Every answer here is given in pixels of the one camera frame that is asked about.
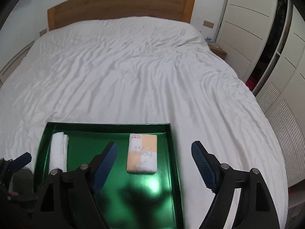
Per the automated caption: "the white textured towel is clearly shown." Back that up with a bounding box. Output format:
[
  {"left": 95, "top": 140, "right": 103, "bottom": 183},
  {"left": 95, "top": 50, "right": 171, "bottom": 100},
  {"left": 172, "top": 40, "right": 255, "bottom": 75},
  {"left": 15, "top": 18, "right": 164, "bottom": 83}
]
[{"left": 49, "top": 132, "right": 69, "bottom": 172}]

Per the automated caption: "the beige white tissue pack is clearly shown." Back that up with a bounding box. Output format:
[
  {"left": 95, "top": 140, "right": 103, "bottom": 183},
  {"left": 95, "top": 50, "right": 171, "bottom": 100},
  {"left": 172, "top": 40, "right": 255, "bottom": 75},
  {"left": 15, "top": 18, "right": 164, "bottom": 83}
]
[{"left": 126, "top": 133, "right": 158, "bottom": 174}]

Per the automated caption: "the grey jar with brown lid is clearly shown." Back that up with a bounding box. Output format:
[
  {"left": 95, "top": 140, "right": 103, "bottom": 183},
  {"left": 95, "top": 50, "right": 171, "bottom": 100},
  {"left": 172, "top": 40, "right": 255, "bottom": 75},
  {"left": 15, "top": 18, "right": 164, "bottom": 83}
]
[{"left": 12, "top": 167, "right": 34, "bottom": 196}]

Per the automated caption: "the green rectangular tray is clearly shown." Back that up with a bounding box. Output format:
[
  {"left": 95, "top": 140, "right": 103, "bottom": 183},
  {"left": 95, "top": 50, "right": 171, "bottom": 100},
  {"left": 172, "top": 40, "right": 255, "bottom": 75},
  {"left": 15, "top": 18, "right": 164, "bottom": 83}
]
[{"left": 34, "top": 122, "right": 185, "bottom": 228}]

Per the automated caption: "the white bed sheet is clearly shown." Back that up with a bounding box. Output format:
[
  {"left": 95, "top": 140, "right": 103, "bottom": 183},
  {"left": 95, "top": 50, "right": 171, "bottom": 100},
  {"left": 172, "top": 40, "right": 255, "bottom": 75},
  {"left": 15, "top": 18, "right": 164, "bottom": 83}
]
[{"left": 1, "top": 17, "right": 288, "bottom": 228}]

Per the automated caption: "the right wooden nightstand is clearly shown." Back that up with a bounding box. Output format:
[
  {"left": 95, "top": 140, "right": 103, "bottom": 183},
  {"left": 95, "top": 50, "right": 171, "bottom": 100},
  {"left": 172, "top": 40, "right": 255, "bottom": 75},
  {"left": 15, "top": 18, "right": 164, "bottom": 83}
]
[{"left": 206, "top": 41, "right": 227, "bottom": 60}]

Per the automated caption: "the white wardrobe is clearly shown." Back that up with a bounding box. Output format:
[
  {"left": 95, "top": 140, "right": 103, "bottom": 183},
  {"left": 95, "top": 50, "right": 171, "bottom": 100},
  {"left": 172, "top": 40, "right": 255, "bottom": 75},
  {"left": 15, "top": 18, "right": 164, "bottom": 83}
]
[{"left": 216, "top": 0, "right": 304, "bottom": 186}]

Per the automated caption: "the wooden headboard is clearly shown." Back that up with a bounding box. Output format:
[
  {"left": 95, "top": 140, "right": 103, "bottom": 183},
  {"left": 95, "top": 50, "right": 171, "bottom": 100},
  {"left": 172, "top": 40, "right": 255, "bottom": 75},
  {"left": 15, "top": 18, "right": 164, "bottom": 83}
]
[{"left": 47, "top": 0, "right": 195, "bottom": 31}]

